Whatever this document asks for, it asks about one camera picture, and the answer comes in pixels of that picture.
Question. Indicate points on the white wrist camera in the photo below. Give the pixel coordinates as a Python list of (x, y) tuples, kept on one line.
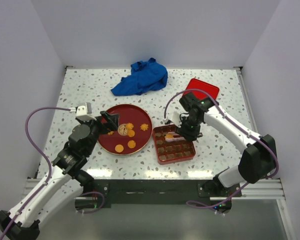
[(173, 118), (84, 112)]

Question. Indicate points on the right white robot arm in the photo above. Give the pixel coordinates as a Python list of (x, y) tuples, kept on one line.
[(258, 153)]

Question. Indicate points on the round cookie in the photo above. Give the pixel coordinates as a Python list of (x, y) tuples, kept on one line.
[(131, 144), (119, 148), (131, 133)]

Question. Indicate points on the round dark red tray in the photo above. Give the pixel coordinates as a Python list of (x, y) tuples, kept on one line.
[(128, 113)]

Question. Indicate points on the pink metal tongs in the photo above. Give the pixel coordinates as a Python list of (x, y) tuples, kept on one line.
[(176, 138)]

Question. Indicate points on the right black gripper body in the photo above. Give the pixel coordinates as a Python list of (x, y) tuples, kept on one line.
[(189, 127)]

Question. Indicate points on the flower cookie top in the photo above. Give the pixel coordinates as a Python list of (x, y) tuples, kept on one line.
[(169, 136)]

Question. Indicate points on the blue crumpled cloth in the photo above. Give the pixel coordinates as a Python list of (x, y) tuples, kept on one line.
[(145, 76)]

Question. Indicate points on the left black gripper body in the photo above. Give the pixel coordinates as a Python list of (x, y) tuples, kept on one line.
[(96, 127)]

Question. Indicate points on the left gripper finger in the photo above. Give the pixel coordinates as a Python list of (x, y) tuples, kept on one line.
[(107, 117), (107, 127)]

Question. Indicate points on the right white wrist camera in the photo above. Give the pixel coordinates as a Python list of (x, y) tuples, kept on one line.
[(173, 118)]

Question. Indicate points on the red square box lid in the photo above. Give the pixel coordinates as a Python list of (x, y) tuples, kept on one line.
[(212, 90)]

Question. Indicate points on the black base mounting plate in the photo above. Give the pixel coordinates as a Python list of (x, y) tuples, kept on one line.
[(198, 193)]

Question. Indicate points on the red compartment cookie box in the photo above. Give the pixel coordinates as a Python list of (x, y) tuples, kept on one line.
[(171, 152)]

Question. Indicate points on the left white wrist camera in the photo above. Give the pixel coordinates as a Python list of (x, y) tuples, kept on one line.
[(84, 112)]

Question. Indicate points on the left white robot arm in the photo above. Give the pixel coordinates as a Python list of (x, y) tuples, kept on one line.
[(19, 222)]

